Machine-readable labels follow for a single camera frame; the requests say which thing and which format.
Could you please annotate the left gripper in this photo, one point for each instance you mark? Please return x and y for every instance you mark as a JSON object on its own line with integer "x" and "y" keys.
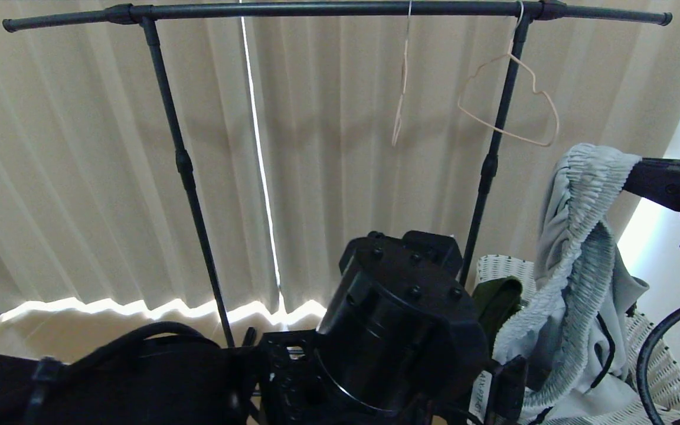
{"x": 508, "y": 389}

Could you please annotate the pale grey shorts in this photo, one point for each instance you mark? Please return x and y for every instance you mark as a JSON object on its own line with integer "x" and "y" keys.
{"x": 576, "y": 206}

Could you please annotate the pink clothes hanger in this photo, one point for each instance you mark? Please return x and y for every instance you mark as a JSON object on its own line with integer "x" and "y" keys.
{"x": 557, "y": 125}
{"x": 404, "y": 77}

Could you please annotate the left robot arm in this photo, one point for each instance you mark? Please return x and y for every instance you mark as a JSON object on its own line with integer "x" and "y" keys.
{"x": 405, "y": 330}

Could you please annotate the white laundry basket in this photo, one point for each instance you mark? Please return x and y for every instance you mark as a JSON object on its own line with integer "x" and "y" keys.
{"x": 670, "y": 383}

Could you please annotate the black clothes rack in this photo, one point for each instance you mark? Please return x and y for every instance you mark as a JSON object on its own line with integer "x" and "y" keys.
{"x": 316, "y": 9}

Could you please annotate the green garment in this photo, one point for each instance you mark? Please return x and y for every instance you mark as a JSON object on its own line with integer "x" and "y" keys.
{"x": 496, "y": 307}

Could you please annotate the beige curtain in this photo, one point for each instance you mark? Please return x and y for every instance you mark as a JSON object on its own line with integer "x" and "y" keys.
{"x": 80, "y": 177}

